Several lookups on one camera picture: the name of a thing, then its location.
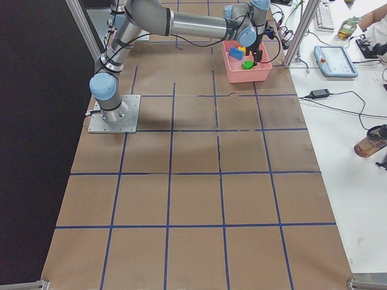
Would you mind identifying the blue toy block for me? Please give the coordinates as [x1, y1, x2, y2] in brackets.
[228, 47, 244, 60]

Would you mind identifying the right side frame post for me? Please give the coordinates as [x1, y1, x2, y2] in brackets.
[284, 0, 320, 73]

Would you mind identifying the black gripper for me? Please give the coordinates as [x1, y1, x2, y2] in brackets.
[245, 21, 276, 66]

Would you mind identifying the brown drink bottle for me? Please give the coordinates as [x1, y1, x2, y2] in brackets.
[354, 124, 386, 158]

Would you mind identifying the white keyboard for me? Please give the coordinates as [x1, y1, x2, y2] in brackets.
[315, 1, 335, 33]

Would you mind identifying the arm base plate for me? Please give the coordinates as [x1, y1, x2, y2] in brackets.
[88, 95, 141, 134]

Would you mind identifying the green toy block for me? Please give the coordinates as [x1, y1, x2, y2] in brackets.
[241, 60, 254, 70]

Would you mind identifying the green tea bottle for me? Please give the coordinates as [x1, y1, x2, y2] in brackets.
[337, 16, 361, 40]

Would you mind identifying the yellow toy block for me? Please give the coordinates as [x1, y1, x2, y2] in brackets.
[237, 47, 246, 55]

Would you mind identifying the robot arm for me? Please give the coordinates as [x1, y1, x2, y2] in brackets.
[88, 1, 276, 133]

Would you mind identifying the pink plastic box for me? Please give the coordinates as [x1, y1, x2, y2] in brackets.
[222, 41, 272, 83]

